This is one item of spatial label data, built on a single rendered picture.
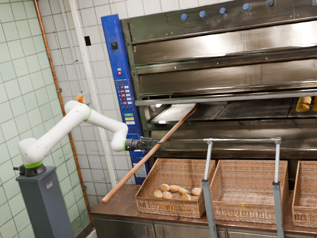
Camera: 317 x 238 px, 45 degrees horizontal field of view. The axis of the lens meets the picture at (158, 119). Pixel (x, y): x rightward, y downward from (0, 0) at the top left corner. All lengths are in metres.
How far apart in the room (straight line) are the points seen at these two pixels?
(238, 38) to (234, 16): 0.16
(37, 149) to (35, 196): 0.40
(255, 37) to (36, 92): 1.96
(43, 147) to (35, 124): 1.03
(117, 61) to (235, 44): 1.02
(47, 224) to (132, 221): 0.73
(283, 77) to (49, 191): 1.86
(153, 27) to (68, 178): 1.73
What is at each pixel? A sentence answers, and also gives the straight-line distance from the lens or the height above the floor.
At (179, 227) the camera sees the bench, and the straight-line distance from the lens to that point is 3.08.
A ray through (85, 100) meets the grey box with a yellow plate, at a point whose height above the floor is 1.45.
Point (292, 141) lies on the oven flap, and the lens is 3.10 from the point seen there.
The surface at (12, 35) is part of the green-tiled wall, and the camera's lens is 3.52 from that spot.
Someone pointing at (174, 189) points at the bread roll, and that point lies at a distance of 3.38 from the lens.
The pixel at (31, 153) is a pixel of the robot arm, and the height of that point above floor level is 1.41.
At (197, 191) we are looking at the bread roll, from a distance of 3.28.
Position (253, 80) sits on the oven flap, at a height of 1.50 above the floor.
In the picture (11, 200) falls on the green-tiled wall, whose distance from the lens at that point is 3.45.
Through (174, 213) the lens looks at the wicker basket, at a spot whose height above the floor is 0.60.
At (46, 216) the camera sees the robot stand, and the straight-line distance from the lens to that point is 2.87.
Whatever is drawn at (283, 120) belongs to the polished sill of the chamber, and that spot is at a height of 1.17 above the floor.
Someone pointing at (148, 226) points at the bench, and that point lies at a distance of 3.21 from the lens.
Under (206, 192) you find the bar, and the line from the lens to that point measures 2.75.
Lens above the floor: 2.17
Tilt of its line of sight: 16 degrees down
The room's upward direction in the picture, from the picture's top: 10 degrees counter-clockwise
